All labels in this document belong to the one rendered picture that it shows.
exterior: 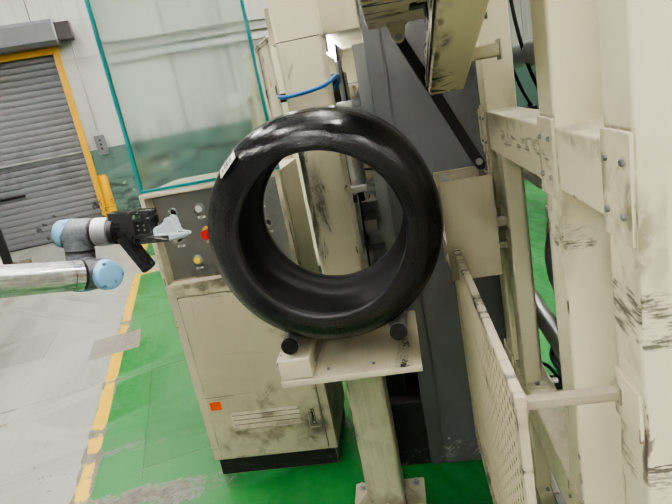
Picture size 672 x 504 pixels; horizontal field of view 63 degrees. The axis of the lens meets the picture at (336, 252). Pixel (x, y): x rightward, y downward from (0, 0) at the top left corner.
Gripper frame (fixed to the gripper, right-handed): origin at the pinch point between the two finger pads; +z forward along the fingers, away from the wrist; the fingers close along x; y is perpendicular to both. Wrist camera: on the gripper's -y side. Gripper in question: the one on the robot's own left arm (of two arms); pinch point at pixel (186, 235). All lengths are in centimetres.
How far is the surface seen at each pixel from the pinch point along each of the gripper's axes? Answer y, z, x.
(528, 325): -39, 93, 22
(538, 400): -14, 75, -58
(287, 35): 49, 27, 28
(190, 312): -47, -27, 61
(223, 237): 2.1, 13.7, -12.0
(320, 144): 22.5, 38.7, -12.3
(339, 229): -7.4, 37.7, 27.3
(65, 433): -138, -130, 111
